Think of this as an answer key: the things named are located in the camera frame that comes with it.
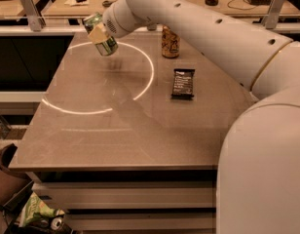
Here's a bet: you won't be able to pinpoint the black snack bar wrapper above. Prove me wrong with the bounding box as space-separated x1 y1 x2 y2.
171 68 195 100

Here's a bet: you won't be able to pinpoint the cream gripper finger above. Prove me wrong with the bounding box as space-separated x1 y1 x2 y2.
89 22 109 44

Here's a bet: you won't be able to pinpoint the brown bin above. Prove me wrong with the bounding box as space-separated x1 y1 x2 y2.
0 143 32 211

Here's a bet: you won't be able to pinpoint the grey drawer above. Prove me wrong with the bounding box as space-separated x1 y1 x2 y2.
33 181 216 210
65 212 216 231

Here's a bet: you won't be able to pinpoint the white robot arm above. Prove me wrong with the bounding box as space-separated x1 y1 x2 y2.
90 0 300 234

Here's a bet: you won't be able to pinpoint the green chip bag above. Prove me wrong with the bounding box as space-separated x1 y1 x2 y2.
19 192 64 228

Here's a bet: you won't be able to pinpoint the scissors on back desk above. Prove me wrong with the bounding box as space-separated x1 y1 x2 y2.
102 0 116 8

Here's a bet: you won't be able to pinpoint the upper grey drawer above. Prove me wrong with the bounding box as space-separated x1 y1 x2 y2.
33 181 216 210

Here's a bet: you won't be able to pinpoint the lower grey drawer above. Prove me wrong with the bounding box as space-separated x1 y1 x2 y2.
65 212 216 231

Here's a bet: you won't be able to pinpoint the right metal bracket post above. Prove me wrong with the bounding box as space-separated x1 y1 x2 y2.
262 0 285 29

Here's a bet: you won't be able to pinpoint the left metal bracket post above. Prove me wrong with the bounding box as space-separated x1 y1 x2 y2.
19 0 46 32

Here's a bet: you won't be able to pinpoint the green soda can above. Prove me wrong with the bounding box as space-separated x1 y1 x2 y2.
83 13 118 56

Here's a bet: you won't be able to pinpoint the orange soda can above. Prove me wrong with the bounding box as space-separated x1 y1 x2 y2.
162 26 180 59

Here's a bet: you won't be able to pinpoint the metal bracket post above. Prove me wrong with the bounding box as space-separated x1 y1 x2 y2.
19 0 46 32
262 0 285 29

